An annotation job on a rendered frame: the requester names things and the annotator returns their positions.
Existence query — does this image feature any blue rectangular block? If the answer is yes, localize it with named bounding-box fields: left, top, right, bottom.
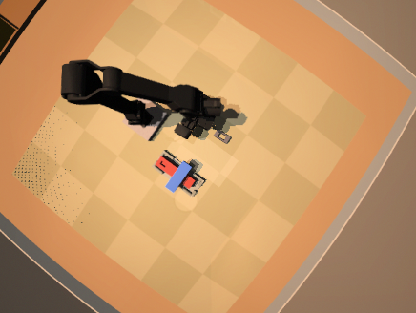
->
left=165, top=160, right=193, bottom=193

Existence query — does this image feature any red rectangular block with square holes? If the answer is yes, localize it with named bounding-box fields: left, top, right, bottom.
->
left=156, top=156, right=196, bottom=189

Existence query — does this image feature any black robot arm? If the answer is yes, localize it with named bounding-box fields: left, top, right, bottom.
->
left=61, top=59, right=221, bottom=130

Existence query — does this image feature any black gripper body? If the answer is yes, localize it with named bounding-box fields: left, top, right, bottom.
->
left=174, top=94, right=210, bottom=139

